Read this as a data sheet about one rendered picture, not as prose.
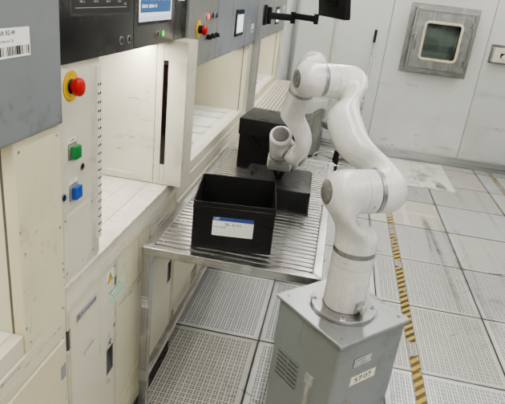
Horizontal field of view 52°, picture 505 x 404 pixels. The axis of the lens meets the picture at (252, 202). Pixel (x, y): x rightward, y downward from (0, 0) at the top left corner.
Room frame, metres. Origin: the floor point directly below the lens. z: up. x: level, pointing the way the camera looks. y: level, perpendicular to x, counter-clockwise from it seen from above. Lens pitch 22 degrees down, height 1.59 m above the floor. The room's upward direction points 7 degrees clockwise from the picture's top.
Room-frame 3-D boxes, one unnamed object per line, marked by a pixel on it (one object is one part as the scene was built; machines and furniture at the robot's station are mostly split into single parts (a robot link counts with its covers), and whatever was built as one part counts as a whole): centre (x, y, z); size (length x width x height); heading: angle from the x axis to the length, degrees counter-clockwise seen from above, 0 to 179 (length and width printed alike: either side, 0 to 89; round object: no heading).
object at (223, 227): (1.70, 0.06, 0.85); 0.28 x 0.28 x 0.17; 1
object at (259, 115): (2.57, -0.06, 0.89); 0.29 x 0.29 x 0.25; 78
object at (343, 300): (1.30, -0.30, 0.85); 0.19 x 0.19 x 0.18
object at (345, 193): (1.29, -0.27, 1.07); 0.19 x 0.12 x 0.24; 110
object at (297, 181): (2.09, -0.10, 0.83); 0.29 x 0.29 x 0.13; 84
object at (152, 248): (2.13, -0.04, 0.38); 1.30 x 0.60 x 0.76; 172
